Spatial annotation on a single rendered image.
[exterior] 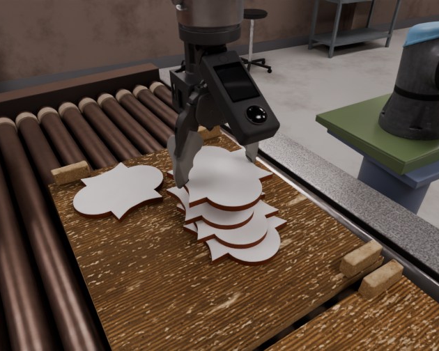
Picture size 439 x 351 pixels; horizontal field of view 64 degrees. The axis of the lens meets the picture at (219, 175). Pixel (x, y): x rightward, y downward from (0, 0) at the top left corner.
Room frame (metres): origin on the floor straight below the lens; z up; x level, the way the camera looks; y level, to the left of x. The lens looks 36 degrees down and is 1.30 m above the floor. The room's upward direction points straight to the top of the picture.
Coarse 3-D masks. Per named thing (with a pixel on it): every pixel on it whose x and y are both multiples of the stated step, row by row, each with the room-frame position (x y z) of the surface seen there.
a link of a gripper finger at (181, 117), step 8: (192, 104) 0.39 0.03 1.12; (184, 112) 0.39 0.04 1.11; (192, 112) 0.38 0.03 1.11; (176, 120) 0.39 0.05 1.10; (184, 120) 0.38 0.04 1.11; (192, 120) 0.38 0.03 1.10; (176, 128) 0.38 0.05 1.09; (184, 128) 0.38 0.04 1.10; (192, 128) 0.38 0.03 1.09; (176, 136) 0.38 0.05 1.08; (184, 136) 0.38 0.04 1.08; (176, 144) 0.37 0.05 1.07; (184, 144) 0.38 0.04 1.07; (176, 152) 0.37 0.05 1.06
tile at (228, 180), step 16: (208, 160) 0.43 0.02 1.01; (224, 160) 0.43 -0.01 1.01; (240, 160) 0.43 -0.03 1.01; (192, 176) 0.39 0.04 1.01; (208, 176) 0.39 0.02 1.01; (224, 176) 0.39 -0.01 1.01; (240, 176) 0.39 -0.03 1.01; (256, 176) 0.39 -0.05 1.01; (192, 192) 0.36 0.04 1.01; (208, 192) 0.36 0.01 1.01; (224, 192) 0.36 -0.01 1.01; (240, 192) 0.36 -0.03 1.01; (256, 192) 0.36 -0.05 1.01; (224, 208) 0.33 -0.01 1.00; (240, 208) 0.33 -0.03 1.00
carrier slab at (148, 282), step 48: (288, 192) 0.45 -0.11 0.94; (96, 240) 0.34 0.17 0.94; (144, 240) 0.34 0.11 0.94; (192, 240) 0.34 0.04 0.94; (288, 240) 0.34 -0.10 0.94; (336, 240) 0.34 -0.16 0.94; (96, 288) 0.26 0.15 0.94; (144, 288) 0.26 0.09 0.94; (192, 288) 0.26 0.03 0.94; (240, 288) 0.26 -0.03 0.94; (288, 288) 0.26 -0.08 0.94; (336, 288) 0.26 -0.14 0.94; (144, 336) 0.20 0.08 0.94; (192, 336) 0.20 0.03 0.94; (240, 336) 0.20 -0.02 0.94
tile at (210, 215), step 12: (168, 192) 0.42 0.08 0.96; (180, 192) 0.41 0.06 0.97; (204, 204) 0.39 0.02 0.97; (192, 216) 0.36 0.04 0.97; (204, 216) 0.36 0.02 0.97; (216, 216) 0.36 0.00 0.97; (228, 216) 0.36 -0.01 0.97; (240, 216) 0.36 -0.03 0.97; (252, 216) 0.37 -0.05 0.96; (228, 228) 0.34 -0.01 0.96
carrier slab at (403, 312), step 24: (408, 288) 0.26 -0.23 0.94; (336, 312) 0.23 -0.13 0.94; (360, 312) 0.23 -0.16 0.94; (384, 312) 0.23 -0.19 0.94; (408, 312) 0.23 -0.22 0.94; (432, 312) 0.23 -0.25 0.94; (288, 336) 0.20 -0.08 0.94; (312, 336) 0.20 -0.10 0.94; (336, 336) 0.20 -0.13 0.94; (360, 336) 0.20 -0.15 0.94; (384, 336) 0.20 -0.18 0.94; (408, 336) 0.20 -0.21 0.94; (432, 336) 0.20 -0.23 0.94
